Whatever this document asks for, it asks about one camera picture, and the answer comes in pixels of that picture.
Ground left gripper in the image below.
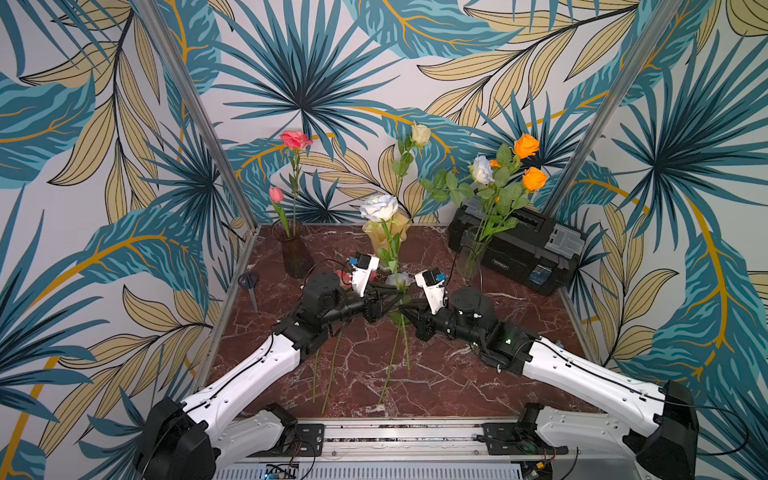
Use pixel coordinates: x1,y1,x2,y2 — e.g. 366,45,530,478
322,281,404,326

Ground white rose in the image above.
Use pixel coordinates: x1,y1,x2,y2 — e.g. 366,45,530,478
378,273,410,404
419,156,495,207
358,193,412,373

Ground cream rose large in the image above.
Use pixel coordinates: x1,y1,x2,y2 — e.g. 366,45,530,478
392,123,432,194

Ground white rose top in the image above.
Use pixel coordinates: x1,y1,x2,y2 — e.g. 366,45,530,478
419,156,495,207

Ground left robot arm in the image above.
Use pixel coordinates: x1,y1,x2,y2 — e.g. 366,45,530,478
133,272,402,479

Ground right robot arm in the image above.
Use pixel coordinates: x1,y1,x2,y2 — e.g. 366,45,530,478
399,287,699,479

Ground cream yellow fluted vase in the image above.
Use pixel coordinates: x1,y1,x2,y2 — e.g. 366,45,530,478
363,211,411,270

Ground dark purple ribbed vase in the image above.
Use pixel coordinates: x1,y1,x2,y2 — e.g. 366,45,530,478
270,219,314,279

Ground clear glass vase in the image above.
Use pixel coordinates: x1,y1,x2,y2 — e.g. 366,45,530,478
456,227,487,281

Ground black plastic toolbox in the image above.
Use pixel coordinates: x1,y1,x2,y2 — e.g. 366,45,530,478
448,198,586,296

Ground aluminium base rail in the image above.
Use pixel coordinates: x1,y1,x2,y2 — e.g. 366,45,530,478
155,416,667,480

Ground scissors with blue handle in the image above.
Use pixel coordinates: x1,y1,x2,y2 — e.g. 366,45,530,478
238,270,259,312

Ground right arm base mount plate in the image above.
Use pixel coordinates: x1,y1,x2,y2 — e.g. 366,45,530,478
474,422,569,457

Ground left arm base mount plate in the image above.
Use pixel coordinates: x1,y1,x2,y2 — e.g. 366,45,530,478
258,423,326,458

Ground left aluminium frame post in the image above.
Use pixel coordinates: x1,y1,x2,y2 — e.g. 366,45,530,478
135,0,259,235

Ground aluminium frame post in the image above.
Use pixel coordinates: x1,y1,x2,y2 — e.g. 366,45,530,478
543,0,682,217
135,0,259,235

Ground right aluminium frame post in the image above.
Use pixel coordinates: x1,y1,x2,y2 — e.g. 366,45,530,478
543,0,682,217

